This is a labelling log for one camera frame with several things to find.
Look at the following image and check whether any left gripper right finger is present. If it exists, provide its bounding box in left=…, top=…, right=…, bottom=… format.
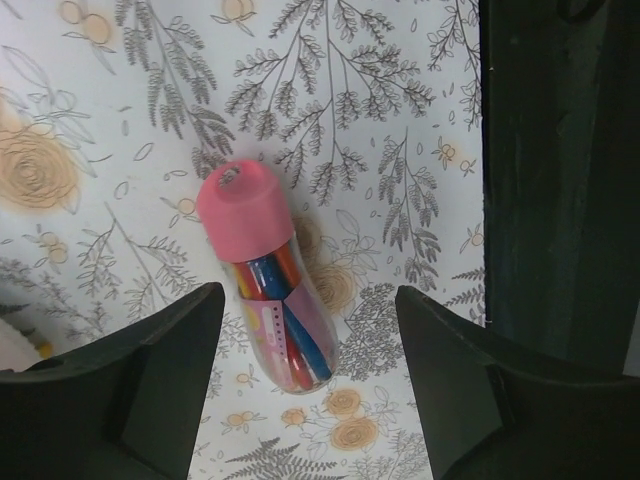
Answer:
left=395, top=286, right=639, bottom=479

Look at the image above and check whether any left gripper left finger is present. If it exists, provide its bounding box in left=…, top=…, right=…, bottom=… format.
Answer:
left=1, top=282, right=225, bottom=479

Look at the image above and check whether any pink pencil case tube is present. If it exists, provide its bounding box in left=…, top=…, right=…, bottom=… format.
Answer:
left=196, top=160, right=339, bottom=394

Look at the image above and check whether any white round divided organizer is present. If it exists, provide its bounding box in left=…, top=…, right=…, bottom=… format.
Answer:
left=0, top=319, right=53, bottom=372

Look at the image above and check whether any floral table mat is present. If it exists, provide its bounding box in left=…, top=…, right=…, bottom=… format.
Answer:
left=1, top=1, right=485, bottom=479

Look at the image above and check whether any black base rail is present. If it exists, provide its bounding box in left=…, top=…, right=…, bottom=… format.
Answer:
left=480, top=1, right=639, bottom=373

